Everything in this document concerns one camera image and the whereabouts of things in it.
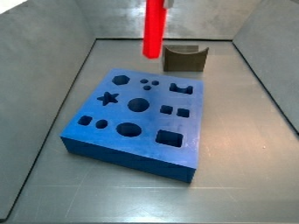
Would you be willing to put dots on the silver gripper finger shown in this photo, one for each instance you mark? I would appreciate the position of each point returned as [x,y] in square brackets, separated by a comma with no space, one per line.
[167,4]

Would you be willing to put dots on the red hexagonal prism block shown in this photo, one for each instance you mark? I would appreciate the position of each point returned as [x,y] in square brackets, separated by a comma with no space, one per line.
[154,28]

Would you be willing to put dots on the blue foam shape-sorter board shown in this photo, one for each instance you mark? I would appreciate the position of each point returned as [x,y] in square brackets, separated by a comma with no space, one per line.
[140,122]

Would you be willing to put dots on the black curved cradle stand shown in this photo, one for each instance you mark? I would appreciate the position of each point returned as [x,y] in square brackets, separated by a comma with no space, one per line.
[184,58]

